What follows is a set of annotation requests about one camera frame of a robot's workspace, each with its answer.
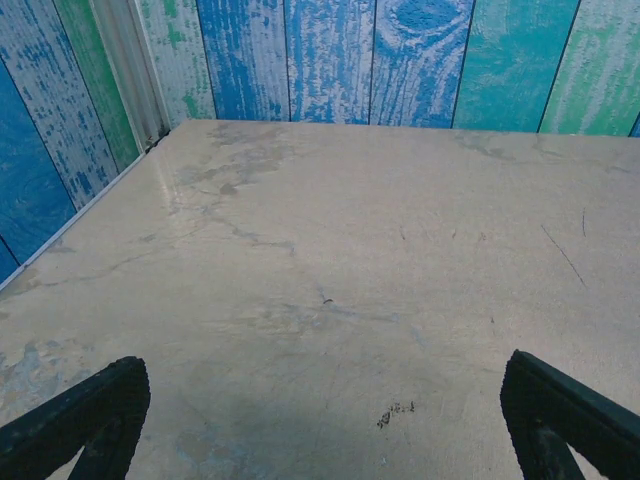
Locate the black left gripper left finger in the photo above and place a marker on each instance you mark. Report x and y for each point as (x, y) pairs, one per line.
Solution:
(100, 400)

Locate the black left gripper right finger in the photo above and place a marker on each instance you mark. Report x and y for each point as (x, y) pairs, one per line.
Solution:
(545, 400)

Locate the metal table edge strip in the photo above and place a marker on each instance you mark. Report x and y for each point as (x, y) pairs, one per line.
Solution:
(75, 216)

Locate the metal corner post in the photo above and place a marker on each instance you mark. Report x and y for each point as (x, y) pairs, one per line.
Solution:
(132, 65)

